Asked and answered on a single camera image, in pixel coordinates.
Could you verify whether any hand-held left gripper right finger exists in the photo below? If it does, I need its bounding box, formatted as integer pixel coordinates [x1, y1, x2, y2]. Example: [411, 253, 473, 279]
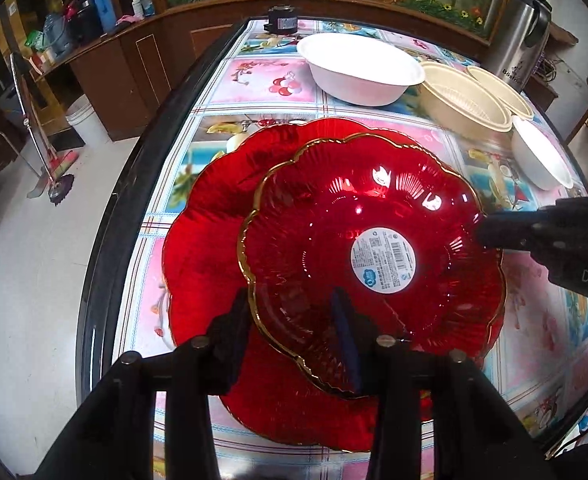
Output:
[330, 287, 557, 480]

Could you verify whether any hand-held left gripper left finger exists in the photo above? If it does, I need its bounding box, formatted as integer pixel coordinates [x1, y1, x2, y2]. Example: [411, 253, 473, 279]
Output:
[34, 287, 255, 480]

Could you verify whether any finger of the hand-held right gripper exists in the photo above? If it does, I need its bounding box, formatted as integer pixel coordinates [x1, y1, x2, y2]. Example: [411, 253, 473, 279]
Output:
[475, 207, 555, 253]

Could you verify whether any small white bowl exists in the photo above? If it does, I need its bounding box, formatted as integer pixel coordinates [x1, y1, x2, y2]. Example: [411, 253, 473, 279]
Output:
[511, 116, 574, 191]

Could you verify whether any large red glass plate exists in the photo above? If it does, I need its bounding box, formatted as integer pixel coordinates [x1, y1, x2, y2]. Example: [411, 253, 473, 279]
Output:
[161, 117, 506, 453]

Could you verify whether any small red gold-rimmed plate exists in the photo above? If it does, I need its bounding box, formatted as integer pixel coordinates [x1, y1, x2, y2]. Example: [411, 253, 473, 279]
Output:
[237, 132, 506, 400]

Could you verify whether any beige slotted plastic basin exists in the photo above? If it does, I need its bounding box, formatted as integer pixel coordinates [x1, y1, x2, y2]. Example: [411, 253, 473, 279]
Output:
[418, 61, 514, 141]

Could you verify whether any large white bowl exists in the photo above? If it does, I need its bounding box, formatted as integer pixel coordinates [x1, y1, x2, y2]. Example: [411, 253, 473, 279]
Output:
[296, 33, 426, 107]

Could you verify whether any black-edged table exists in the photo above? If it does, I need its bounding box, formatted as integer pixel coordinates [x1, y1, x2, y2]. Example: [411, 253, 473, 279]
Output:
[76, 16, 588, 480]

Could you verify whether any stainless steel thermos kettle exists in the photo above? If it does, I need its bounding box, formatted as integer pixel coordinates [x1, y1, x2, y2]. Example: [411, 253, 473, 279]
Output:
[483, 0, 553, 95]

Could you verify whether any fruit print tablecloth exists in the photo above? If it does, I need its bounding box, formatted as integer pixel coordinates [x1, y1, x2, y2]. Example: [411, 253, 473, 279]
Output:
[111, 17, 588, 480]

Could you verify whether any white bucket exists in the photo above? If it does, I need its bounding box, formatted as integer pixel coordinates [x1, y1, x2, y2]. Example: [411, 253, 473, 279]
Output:
[65, 94, 106, 150]

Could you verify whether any brown wooden cabinet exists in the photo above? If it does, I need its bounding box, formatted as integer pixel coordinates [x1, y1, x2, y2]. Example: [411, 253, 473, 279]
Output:
[31, 2, 495, 143]

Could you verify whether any small black cylindrical device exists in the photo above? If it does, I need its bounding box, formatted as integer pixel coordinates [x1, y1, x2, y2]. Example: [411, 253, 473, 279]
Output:
[266, 5, 299, 36]

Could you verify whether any clear blue water jug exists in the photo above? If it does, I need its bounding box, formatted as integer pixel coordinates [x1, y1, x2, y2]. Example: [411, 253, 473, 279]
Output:
[41, 14, 75, 59]

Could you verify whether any blue plastic container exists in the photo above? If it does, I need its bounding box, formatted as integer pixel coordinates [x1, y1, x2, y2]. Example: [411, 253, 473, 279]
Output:
[93, 0, 120, 34]

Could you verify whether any black kitchen appliance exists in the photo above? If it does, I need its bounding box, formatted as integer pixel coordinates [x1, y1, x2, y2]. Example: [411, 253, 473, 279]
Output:
[64, 0, 104, 44]

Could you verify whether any cardboard box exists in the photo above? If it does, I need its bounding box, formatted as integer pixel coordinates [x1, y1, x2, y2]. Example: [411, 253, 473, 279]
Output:
[0, 0, 31, 57]

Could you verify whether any mop with metal handle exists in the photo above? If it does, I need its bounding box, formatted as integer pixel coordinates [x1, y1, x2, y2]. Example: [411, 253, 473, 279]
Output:
[9, 52, 78, 207]

